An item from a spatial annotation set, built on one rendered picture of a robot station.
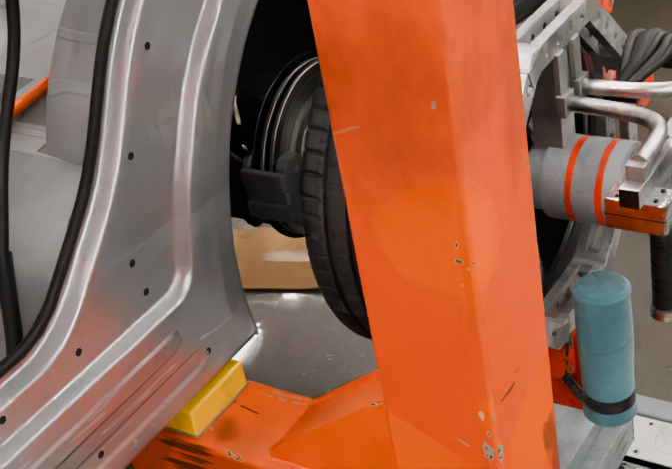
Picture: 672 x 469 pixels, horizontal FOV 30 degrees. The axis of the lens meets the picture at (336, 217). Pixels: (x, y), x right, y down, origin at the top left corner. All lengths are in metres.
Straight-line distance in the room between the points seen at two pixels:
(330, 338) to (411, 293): 1.75
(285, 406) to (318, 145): 0.40
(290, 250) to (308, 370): 0.55
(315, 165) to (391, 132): 0.56
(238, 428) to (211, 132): 0.45
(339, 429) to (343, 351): 1.43
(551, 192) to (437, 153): 0.69
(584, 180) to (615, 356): 0.28
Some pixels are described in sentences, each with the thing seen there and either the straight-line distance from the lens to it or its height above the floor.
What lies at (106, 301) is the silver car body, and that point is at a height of 0.98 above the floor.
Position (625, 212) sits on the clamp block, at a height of 0.93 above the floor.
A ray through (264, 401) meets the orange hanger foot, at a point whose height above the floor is 0.68.
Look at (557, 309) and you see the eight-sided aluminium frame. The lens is 2.19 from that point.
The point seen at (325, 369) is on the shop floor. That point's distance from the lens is 3.10.
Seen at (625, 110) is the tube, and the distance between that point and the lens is 1.90.
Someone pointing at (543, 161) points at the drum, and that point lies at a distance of 2.00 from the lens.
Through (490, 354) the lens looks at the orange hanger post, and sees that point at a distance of 1.47.
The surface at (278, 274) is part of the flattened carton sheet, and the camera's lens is 3.47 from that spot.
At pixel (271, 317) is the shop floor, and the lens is 3.32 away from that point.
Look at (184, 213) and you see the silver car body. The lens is 1.79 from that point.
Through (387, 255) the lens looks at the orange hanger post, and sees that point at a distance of 1.44.
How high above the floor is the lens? 1.90
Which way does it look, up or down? 31 degrees down
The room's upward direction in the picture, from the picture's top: 11 degrees counter-clockwise
